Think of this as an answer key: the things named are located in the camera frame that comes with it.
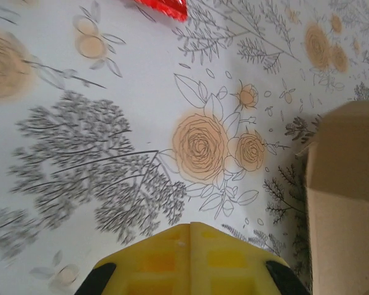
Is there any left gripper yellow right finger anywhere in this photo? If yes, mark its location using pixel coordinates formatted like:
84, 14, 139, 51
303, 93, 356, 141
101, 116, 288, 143
189, 222, 311, 295

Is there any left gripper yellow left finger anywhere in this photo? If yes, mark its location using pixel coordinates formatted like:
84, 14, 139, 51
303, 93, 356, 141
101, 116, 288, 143
75, 223, 190, 295

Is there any brown cardboard paper box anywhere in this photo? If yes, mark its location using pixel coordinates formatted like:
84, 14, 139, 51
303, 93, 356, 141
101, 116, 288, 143
295, 100, 369, 295

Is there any floral patterned tablecloth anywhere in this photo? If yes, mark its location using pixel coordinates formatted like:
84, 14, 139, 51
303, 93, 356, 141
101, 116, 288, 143
0, 0, 369, 295

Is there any red snack packet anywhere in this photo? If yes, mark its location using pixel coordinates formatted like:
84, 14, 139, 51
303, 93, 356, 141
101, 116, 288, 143
133, 0, 188, 22

